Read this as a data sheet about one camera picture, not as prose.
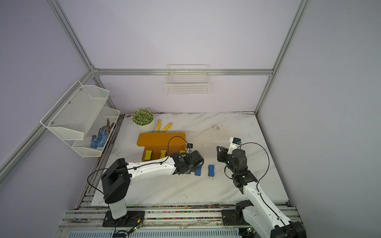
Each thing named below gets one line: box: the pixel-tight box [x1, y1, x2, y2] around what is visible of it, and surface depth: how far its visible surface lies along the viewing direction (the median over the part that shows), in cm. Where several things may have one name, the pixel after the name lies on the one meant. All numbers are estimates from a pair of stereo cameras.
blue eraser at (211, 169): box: [207, 164, 215, 177], surface depth 91 cm
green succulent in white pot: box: [132, 108, 156, 133], surface depth 101 cm
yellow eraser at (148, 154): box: [144, 149, 153, 161], surface depth 97 cm
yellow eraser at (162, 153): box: [159, 149, 167, 159], surface depth 97 cm
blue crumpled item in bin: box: [89, 125, 108, 149], surface depth 90 cm
